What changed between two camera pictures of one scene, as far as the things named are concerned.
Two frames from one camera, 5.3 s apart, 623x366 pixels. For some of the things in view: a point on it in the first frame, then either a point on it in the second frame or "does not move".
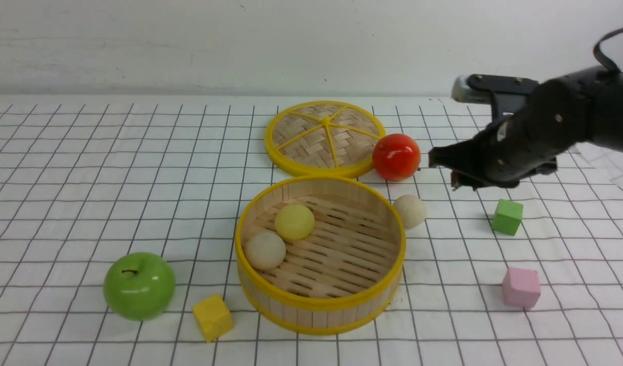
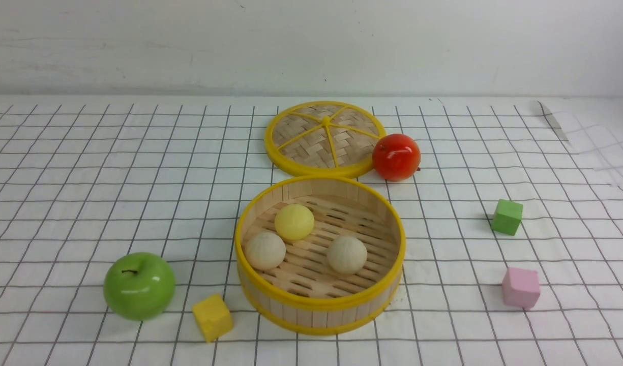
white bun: x=265 y=250 does not move
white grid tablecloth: x=73 y=184 does not move
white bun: x=411 y=210 to x=347 y=254
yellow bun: x=294 y=221 does not move
